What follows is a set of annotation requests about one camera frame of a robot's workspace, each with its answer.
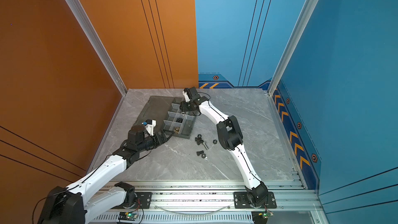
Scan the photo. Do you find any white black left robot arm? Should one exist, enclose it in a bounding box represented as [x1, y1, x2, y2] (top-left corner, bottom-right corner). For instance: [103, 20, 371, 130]
[37, 125, 171, 224]

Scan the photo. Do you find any large black bolt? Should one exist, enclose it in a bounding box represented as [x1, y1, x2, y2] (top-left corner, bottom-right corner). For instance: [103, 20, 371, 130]
[195, 134, 204, 145]

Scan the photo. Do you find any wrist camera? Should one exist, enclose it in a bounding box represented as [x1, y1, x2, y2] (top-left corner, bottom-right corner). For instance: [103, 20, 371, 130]
[142, 119, 157, 136]
[183, 87, 201, 102]

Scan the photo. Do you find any right aluminium corner post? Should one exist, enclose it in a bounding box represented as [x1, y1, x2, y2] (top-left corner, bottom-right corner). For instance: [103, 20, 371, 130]
[267, 0, 331, 96]

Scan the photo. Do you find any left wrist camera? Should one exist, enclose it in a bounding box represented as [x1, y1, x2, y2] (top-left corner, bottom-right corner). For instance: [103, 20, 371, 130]
[142, 119, 157, 136]

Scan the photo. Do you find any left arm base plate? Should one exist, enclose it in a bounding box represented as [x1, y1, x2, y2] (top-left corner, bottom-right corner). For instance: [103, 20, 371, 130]
[112, 192, 152, 210]

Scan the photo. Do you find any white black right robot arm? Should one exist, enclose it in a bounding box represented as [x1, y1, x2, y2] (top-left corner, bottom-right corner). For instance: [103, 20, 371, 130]
[180, 92, 268, 208]

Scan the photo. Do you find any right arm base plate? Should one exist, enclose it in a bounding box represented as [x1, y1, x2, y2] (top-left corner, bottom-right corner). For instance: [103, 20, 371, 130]
[233, 191, 277, 209]

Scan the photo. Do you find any aluminium corner post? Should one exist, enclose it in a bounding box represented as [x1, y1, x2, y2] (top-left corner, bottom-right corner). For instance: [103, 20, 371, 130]
[267, 0, 331, 96]
[49, 0, 128, 96]

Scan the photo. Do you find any grey plastic organizer box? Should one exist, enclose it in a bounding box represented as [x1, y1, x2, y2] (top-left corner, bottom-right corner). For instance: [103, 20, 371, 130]
[134, 96, 196, 139]

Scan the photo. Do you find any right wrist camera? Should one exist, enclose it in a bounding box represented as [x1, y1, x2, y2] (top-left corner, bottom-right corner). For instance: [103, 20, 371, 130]
[183, 87, 201, 102]

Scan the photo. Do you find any left green circuit board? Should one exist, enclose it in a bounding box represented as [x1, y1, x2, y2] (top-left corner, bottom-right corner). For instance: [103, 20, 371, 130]
[117, 212, 139, 222]

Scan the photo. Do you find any right circuit board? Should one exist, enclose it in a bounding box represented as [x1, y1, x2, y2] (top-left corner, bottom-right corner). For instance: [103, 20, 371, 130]
[251, 211, 274, 224]

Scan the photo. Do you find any aluminium front rail frame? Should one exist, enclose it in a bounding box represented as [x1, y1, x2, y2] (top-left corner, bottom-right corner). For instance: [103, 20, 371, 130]
[92, 178, 329, 224]

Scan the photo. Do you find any left aluminium corner post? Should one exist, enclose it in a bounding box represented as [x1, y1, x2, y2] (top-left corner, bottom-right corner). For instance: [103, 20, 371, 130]
[49, 0, 128, 96]

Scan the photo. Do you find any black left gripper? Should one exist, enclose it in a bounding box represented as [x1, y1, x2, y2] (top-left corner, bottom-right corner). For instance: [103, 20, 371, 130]
[137, 130, 174, 155]

